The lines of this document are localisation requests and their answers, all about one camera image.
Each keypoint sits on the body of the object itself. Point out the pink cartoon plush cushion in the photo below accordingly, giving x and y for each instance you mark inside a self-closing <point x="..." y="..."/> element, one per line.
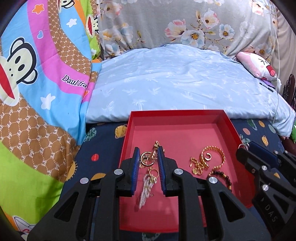
<point x="257" y="66"/>

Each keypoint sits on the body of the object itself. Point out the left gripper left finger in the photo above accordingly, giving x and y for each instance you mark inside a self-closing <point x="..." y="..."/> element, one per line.
<point x="90" y="209"/>

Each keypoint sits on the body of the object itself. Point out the gold hoop earring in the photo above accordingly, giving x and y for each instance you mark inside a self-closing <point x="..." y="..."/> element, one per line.
<point x="147" y="159"/>

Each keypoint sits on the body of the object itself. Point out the pearl cluster earring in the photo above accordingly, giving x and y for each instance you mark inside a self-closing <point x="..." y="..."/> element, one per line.
<point x="149" y="180"/>

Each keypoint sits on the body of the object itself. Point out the gold twisted bangle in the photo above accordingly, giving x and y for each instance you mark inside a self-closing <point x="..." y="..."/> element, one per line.
<point x="212" y="157"/>

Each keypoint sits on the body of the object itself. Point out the light blue pillow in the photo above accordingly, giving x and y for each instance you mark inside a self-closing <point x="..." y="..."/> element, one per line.
<point x="180" y="77"/>

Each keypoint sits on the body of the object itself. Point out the grey floral blanket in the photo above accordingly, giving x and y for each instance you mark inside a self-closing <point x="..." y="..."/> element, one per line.
<point x="223" y="26"/>

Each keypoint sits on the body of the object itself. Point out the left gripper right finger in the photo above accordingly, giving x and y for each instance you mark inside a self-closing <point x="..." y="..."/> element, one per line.
<point x="207" y="209"/>

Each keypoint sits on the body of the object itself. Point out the gold ornate earring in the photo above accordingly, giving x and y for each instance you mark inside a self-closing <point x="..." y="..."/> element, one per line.
<point x="156" y="146"/>

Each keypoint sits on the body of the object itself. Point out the navy planet print sheet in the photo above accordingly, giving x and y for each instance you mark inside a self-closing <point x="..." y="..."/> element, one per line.
<point x="101" y="150"/>

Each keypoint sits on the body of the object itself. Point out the red jewelry tray box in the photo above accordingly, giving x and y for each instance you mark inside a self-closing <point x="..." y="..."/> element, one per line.
<point x="183" y="134"/>

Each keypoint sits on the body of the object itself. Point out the colourful monkey cartoon quilt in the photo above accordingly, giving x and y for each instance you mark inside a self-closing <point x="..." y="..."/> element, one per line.
<point x="49" y="65"/>

